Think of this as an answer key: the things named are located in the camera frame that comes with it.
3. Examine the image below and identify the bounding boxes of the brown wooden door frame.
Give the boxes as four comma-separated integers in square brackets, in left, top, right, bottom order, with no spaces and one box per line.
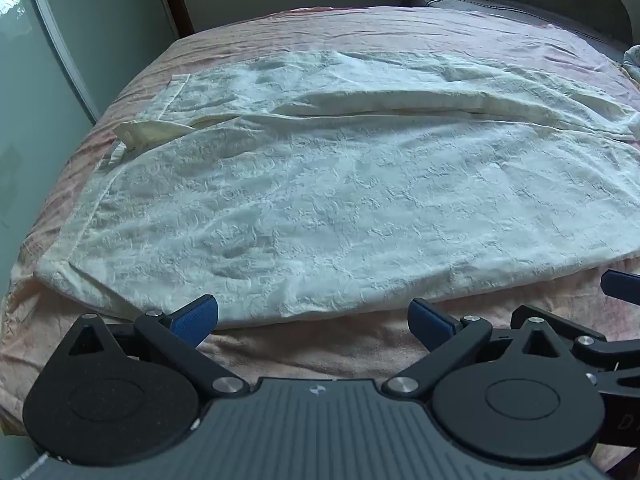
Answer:
[155,0,196,41]

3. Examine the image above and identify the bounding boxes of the grey pillow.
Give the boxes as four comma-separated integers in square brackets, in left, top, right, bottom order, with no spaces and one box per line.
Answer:
[425,0,636,57]

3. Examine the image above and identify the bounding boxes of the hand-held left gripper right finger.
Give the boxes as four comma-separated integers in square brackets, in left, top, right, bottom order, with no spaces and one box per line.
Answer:
[382,297,577,398]

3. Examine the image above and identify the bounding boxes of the patterned white cloth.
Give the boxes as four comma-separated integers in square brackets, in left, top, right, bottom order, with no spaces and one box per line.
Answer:
[621,44,640,82]

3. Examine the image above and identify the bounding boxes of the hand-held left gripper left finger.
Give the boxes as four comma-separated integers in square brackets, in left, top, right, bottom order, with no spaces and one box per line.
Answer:
[63,295,251,403]

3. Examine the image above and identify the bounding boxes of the pink bed blanket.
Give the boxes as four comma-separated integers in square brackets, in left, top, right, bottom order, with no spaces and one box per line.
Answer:
[0,5,640,443]

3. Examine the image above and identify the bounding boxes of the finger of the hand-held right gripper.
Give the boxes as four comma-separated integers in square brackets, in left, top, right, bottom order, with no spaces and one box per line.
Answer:
[601,269,640,307]
[572,332,640,402]

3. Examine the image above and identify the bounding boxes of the pale green wardrobe door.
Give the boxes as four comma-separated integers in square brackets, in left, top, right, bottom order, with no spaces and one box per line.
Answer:
[0,0,177,286]

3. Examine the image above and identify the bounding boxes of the white textured pants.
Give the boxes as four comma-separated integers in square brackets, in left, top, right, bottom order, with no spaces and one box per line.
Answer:
[36,50,640,331]

